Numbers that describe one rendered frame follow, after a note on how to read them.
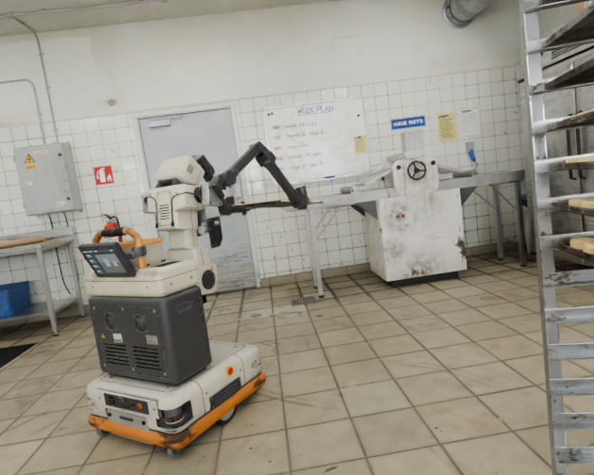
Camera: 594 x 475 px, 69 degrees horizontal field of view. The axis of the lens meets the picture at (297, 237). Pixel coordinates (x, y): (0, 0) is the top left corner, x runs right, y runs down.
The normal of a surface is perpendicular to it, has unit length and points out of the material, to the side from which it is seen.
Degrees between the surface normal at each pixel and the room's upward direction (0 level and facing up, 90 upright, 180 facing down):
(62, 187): 90
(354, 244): 90
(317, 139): 90
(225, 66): 90
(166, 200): 81
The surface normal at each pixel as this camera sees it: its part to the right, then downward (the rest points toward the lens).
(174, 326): 0.86, -0.06
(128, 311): -0.50, 0.16
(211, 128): 0.08, 0.11
